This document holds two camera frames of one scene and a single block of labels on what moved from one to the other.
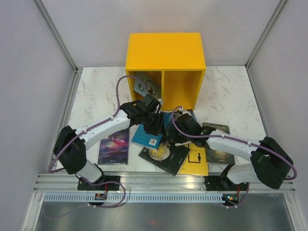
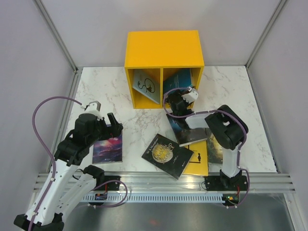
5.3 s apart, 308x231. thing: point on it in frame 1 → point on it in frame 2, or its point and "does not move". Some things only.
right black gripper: (176, 139) → (178, 92)
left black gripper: (157, 128) → (111, 131)
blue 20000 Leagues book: (142, 138) → (182, 79)
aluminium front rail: (142, 182) does not move
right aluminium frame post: (279, 6) does not move
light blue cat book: (152, 80) does not move
